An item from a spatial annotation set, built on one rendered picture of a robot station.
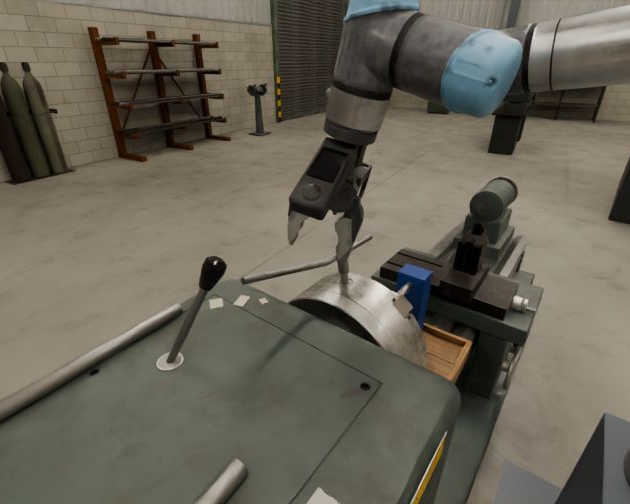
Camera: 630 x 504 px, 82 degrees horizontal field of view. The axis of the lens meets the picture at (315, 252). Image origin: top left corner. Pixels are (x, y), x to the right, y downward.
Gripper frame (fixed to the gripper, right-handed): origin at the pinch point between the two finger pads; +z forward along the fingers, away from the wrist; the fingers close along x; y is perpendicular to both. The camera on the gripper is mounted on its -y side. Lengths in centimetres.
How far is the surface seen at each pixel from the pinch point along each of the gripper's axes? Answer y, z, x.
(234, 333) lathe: -11.4, 12.5, 6.5
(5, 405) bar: -34.4, 13.1, 23.2
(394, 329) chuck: 6.2, 14.0, -16.8
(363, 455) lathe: -23.0, 5.8, -16.9
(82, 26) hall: 452, 103, 586
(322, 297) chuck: 5.7, 13.6, -2.2
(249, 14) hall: 878, 68, 536
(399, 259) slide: 73, 43, -14
